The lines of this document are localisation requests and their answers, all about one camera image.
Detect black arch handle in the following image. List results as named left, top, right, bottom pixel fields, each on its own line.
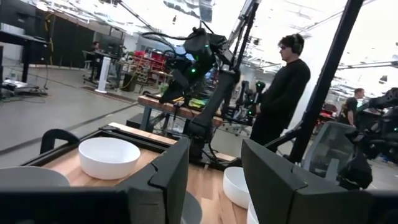
left=39, top=128, right=81, bottom=156

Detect light grey bowl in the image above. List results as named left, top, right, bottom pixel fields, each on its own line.
left=0, top=166, right=71, bottom=187

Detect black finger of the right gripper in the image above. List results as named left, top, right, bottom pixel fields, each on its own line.
left=159, top=70, right=190, bottom=105

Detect black bin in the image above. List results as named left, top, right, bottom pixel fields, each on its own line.
left=121, top=73, right=138, bottom=93

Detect black headphones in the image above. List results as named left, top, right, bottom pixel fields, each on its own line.
left=290, top=33, right=305, bottom=55

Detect black metal table frame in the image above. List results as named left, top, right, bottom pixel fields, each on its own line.
left=20, top=124, right=190, bottom=167

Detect grey floor equipment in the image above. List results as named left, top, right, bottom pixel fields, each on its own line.
left=0, top=78, right=48, bottom=98

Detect black desk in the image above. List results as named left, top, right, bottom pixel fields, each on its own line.
left=0, top=29, right=49, bottom=83

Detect black frame brace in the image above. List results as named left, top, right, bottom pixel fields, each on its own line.
left=264, top=127, right=304, bottom=151

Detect person with headphones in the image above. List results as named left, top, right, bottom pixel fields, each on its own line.
left=249, top=33, right=312, bottom=154

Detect wooden workbench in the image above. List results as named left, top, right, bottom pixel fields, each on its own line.
left=137, top=95, right=224, bottom=128

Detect black slanted frame strut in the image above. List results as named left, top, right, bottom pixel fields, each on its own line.
left=287, top=0, right=365, bottom=164

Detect white tower pillar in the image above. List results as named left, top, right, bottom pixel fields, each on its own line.
left=95, top=56, right=112, bottom=94

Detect grey mesh office chair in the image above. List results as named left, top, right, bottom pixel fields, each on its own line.
left=300, top=121, right=358, bottom=184

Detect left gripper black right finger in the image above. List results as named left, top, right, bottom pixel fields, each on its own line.
left=241, top=138, right=312, bottom=224

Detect black camera rig post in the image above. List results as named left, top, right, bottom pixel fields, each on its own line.
left=228, top=0, right=261, bottom=71

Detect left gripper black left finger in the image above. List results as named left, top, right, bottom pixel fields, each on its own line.
left=114, top=136, right=190, bottom=224

